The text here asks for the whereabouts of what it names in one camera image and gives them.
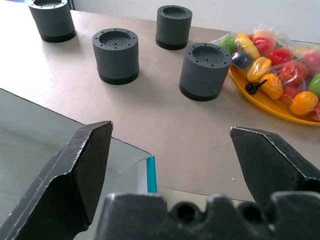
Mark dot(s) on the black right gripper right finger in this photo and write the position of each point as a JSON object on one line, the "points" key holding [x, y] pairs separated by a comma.
{"points": [[270, 165]]}

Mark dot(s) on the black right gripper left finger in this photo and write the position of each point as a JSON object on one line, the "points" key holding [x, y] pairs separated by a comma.
{"points": [[57, 190]]}

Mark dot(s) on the blue shoe box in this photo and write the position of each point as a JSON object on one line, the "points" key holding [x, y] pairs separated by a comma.
{"points": [[37, 120]]}

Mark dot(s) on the yellow plastic plate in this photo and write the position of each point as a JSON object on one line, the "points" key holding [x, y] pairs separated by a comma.
{"points": [[270, 106]]}

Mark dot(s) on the black twist tie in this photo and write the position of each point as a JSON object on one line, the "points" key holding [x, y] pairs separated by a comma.
{"points": [[251, 89]]}

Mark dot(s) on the clear bag of toy fruit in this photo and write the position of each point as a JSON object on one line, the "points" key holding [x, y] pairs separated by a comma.
{"points": [[282, 65]]}

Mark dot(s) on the dark grey cylinder block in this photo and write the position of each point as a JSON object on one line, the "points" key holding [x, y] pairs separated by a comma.
{"points": [[115, 58], [174, 27], [51, 22], [203, 73]]}

